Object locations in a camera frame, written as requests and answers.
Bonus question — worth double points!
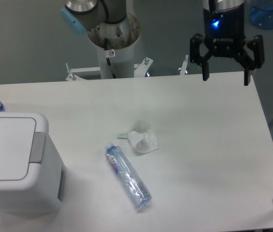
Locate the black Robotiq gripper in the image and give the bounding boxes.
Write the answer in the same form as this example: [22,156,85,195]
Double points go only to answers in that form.
[189,0,265,86]

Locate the grey robot arm with blue cap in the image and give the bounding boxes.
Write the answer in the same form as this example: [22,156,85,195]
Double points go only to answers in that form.
[60,0,265,85]

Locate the white trash can body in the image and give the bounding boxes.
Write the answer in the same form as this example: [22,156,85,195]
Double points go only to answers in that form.
[0,112,67,214]

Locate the white trash can lid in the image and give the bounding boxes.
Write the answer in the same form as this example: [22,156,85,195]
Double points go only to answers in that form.
[0,115,48,181]

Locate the blue water jug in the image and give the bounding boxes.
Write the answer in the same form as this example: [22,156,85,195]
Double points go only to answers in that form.
[247,0,273,29]

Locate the crumpled white tissue paper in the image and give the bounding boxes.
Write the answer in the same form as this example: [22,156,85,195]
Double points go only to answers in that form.
[117,119,159,154]

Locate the clear empty plastic bottle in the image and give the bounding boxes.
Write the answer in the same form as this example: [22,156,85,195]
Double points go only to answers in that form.
[105,143,152,209]

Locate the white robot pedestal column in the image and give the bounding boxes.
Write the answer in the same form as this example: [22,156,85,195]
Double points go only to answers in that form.
[87,12,142,79]

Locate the black cable on pedestal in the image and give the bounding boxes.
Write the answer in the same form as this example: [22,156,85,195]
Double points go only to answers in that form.
[103,37,117,79]

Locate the white metal base bracket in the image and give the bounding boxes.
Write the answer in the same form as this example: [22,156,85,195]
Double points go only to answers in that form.
[65,54,190,82]

